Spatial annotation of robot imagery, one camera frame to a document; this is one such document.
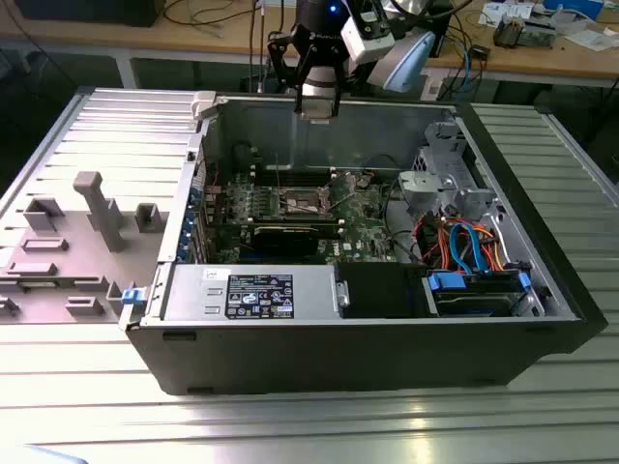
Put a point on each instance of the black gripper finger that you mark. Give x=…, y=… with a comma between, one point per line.
x=299, y=82
x=337, y=87

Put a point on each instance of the silver CPU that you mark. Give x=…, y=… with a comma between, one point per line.
x=318, y=109

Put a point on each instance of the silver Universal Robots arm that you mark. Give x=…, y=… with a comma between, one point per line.
x=411, y=53

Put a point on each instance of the black RAM slot bank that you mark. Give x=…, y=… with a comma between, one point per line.
x=329, y=227
x=300, y=176

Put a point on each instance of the CPU socket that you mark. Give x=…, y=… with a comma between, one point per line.
x=300, y=200

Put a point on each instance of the blue expansion slot retainer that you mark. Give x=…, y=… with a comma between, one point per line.
x=194, y=198

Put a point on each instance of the wooden desk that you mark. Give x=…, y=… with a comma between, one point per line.
x=217, y=36

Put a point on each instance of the beige case latch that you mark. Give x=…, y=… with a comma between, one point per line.
x=203, y=104

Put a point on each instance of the round coin battery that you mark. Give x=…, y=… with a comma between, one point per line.
x=362, y=182

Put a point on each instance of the black tower computer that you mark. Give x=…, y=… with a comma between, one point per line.
x=442, y=29

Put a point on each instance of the silver metal drive cage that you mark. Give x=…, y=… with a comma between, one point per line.
x=425, y=186

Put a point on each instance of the small black adapter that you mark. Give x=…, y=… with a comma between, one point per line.
x=481, y=52

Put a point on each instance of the green motherboard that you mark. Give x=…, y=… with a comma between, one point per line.
x=358, y=237

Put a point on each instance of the black graphics card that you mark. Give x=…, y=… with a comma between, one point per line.
x=285, y=241

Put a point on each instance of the printed paper sheets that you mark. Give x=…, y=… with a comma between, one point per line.
x=498, y=12

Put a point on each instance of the metal finned heatsink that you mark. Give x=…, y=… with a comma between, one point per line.
x=508, y=34

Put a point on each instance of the grey electronic device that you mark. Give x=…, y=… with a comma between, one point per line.
x=539, y=34

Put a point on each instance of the large black box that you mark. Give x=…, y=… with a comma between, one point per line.
x=87, y=12

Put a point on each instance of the silver power supply unit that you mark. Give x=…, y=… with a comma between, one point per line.
x=193, y=290

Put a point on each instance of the hard disk in blue carrier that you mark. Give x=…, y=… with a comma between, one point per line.
x=474, y=295

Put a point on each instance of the white paper sheets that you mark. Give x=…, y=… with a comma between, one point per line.
x=590, y=38

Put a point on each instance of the black open PC case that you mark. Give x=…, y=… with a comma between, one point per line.
x=338, y=357

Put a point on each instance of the blue case latch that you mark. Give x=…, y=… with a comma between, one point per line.
x=133, y=296

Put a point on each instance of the grey parts rack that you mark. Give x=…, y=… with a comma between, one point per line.
x=72, y=270

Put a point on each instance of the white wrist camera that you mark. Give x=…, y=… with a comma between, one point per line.
x=360, y=48

